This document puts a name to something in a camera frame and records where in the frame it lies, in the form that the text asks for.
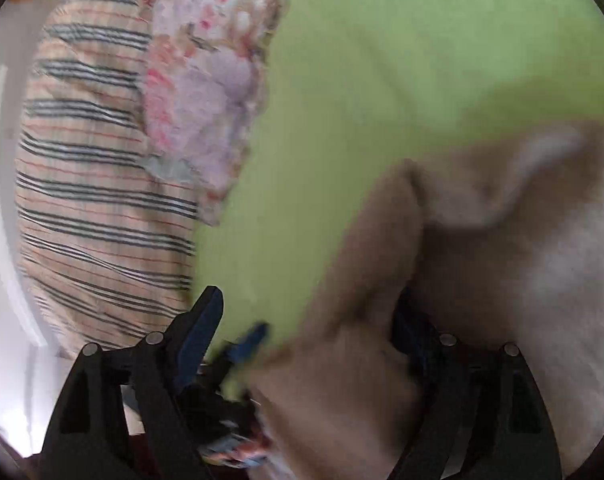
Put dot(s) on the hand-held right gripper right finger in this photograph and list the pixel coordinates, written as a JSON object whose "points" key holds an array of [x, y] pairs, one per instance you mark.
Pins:
{"points": [[417, 345]]}

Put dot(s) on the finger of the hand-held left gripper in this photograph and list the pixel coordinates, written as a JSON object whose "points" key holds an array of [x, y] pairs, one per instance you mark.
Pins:
{"points": [[252, 341]]}

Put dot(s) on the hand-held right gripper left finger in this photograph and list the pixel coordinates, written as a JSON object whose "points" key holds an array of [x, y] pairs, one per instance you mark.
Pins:
{"points": [[197, 332]]}

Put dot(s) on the beige knitted sweater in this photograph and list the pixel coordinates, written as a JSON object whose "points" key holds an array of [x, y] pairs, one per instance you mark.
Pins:
{"points": [[482, 270]]}

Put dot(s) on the plaid striped blanket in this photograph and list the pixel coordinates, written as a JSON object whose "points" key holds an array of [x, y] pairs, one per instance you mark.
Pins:
{"points": [[91, 185]]}

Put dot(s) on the purple floral ruffled pillow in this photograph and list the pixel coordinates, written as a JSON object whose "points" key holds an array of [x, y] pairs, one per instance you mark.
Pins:
{"points": [[206, 85]]}

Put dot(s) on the light green bed sheet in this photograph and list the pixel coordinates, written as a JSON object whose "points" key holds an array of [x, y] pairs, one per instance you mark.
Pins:
{"points": [[382, 60]]}

